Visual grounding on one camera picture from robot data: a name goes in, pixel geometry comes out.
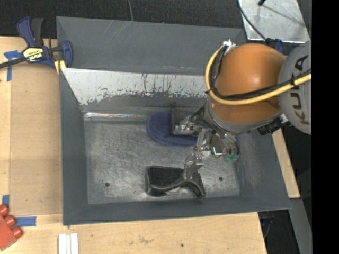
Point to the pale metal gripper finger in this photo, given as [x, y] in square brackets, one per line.
[194, 165]
[185, 127]

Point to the grey metal bin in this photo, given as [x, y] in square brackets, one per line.
[119, 152]

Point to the black cylinder on white bracket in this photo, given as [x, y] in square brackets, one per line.
[268, 127]

